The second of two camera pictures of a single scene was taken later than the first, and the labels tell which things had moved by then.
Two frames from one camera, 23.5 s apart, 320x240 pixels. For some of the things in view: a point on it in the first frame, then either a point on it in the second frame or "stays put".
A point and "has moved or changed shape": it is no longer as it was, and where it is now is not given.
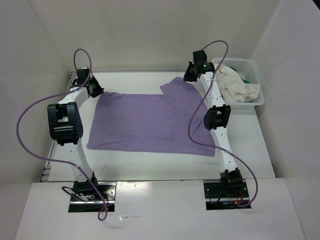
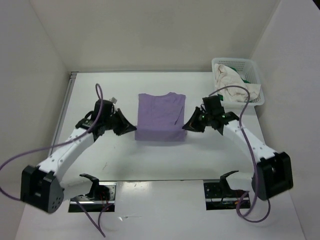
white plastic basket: (249, 69) stays put
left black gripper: (99, 90) -> (125, 126)
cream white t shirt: (232, 87) stays put
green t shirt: (243, 80) stays put
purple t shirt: (174, 122) has moved or changed shape
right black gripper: (187, 77) -> (192, 124)
